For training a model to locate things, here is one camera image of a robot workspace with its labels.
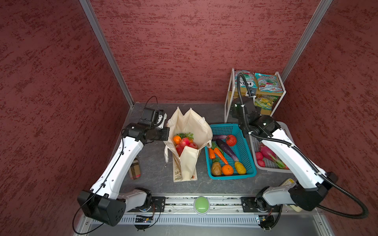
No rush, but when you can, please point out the green yellow candy bag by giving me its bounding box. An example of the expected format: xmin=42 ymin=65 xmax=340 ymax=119
xmin=255 ymin=94 xmax=280 ymax=111

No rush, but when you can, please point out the teal candy bag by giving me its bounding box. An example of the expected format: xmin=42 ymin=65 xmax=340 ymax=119
xmin=255 ymin=73 xmax=283 ymax=93
xmin=234 ymin=70 xmax=257 ymax=89

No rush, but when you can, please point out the white plastic basket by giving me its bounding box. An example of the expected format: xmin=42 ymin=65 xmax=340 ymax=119
xmin=249 ymin=122 xmax=294 ymax=174

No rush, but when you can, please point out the red apple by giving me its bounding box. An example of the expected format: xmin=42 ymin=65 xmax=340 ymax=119
xmin=189 ymin=142 xmax=198 ymax=149
xmin=180 ymin=138 xmax=191 ymax=148

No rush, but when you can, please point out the teal candy bag left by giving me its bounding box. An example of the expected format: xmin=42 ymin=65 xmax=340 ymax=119
xmin=234 ymin=70 xmax=257 ymax=89

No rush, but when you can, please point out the green push button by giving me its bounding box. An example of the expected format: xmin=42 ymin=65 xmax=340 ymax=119
xmin=194 ymin=196 xmax=210 ymax=215

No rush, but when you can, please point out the plaid case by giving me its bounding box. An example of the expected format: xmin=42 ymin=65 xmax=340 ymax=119
xmin=129 ymin=158 xmax=141 ymax=180

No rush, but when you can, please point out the cream canvas grocery bag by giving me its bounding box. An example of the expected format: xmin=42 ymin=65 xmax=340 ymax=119
xmin=164 ymin=108 xmax=213 ymax=182

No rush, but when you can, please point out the orange carrot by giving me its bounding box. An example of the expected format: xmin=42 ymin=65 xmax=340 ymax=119
xmin=208 ymin=148 xmax=216 ymax=160
xmin=213 ymin=148 xmax=228 ymax=165

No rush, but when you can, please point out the yellow corn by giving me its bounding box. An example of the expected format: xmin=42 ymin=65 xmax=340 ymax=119
xmin=234 ymin=162 xmax=247 ymax=175

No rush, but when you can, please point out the orange fruit white basket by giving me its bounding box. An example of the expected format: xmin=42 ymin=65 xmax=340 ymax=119
xmin=172 ymin=133 xmax=194 ymax=145

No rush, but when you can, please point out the cream calculator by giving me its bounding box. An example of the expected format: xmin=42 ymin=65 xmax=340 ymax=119
xmin=281 ymin=178 xmax=302 ymax=212

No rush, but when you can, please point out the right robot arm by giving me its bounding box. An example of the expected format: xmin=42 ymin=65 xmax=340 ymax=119
xmin=231 ymin=73 xmax=369 ymax=219

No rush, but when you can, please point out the orange tangerine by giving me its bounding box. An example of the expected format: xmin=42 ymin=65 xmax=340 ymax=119
xmin=221 ymin=165 xmax=234 ymax=176

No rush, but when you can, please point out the teal plastic basket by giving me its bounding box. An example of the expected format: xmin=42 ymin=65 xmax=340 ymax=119
xmin=205 ymin=124 xmax=257 ymax=180

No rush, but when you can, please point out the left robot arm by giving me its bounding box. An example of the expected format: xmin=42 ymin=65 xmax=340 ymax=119
xmin=77 ymin=106 xmax=169 ymax=226

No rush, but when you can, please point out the purple eggplant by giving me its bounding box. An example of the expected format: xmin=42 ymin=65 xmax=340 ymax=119
xmin=216 ymin=139 xmax=239 ymax=162

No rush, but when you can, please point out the teal candy bag right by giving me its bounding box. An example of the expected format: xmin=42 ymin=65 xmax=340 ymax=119
xmin=255 ymin=73 xmax=283 ymax=93

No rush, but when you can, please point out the pink dragon fruit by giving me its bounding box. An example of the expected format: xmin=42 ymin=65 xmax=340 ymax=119
xmin=260 ymin=144 xmax=288 ymax=169

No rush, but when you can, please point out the white wooden shelf rack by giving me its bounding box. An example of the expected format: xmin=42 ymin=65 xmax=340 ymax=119
xmin=224 ymin=68 xmax=286 ymax=123

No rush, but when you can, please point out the potato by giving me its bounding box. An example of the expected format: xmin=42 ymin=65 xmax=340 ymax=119
xmin=211 ymin=162 xmax=222 ymax=177

